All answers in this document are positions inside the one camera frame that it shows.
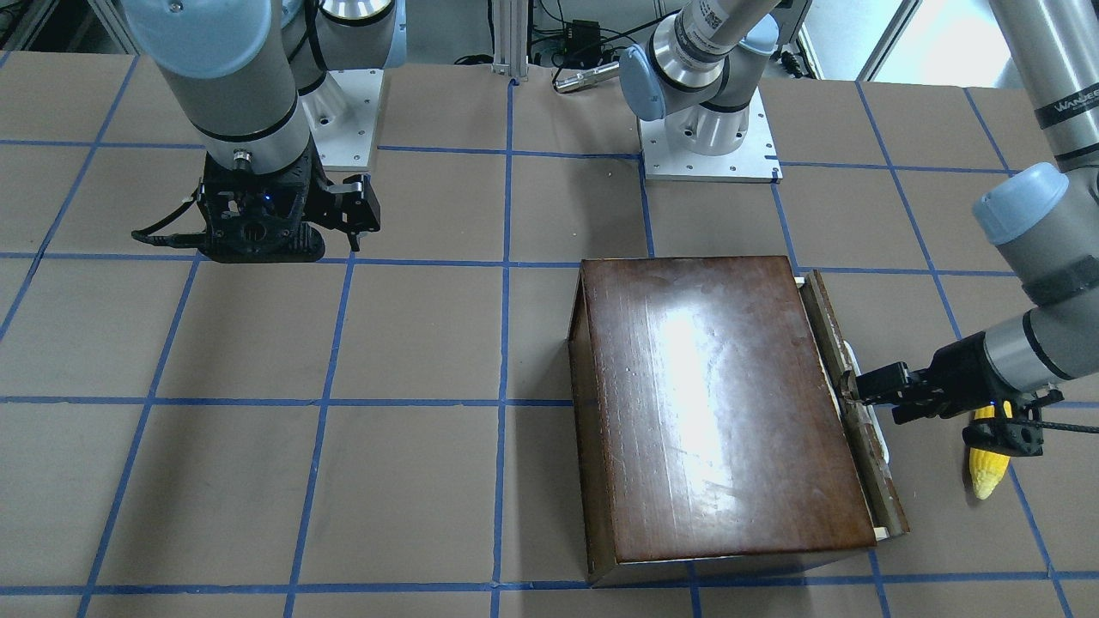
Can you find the yellow corn cob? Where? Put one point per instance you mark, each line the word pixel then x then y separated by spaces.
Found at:
pixel 986 470

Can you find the black power adapter box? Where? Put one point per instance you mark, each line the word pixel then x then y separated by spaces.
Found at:
pixel 581 36

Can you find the black gripper, working arm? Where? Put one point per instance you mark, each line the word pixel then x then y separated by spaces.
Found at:
pixel 960 368

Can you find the silver cylinder tool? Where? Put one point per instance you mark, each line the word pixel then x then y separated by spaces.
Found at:
pixel 585 79

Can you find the black gripper, screen arm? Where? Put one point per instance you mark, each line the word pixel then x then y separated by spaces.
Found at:
pixel 350 204

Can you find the dark brown wooden cabinet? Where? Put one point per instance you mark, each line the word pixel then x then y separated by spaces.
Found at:
pixel 709 435

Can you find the light wood drawer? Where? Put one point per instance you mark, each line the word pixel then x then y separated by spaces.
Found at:
pixel 858 421

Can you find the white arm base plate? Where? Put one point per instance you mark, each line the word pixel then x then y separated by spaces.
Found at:
pixel 344 113
pixel 699 144

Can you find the aluminium frame post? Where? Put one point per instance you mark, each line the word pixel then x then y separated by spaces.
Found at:
pixel 509 30

